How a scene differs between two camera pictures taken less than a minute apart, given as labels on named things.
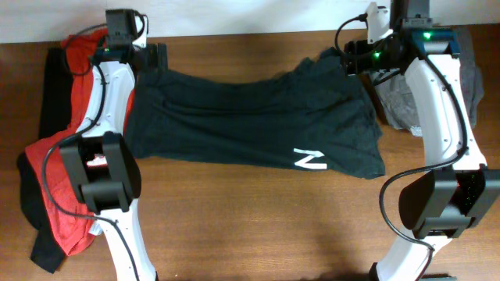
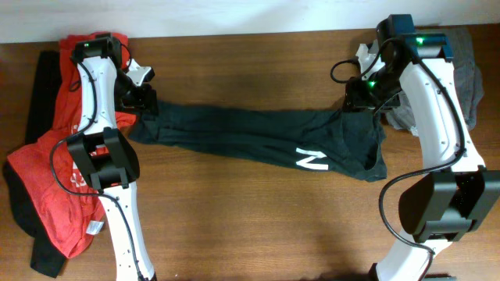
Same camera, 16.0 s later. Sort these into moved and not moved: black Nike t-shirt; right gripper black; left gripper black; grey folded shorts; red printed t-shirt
Moved: black Nike t-shirt; right gripper black; left gripper black
Not moved: grey folded shorts; red printed t-shirt
